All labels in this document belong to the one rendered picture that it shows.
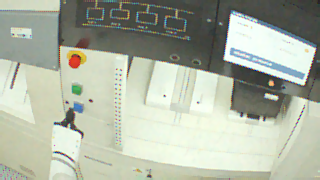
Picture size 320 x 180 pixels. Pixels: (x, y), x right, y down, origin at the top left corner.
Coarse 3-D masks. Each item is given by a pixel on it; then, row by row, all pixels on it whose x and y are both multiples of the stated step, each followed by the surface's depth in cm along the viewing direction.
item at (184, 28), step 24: (96, 0) 134; (120, 0) 133; (144, 0) 132; (168, 0) 131; (96, 24) 143; (120, 24) 142; (144, 24) 140; (168, 24) 139; (192, 24) 137; (264, 72) 145; (120, 120) 178; (120, 144) 191
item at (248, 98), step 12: (240, 84) 187; (252, 84) 185; (240, 96) 193; (252, 96) 191; (264, 96) 189; (276, 96) 187; (240, 108) 198; (252, 108) 197; (264, 108) 195; (276, 108) 194; (264, 120) 202
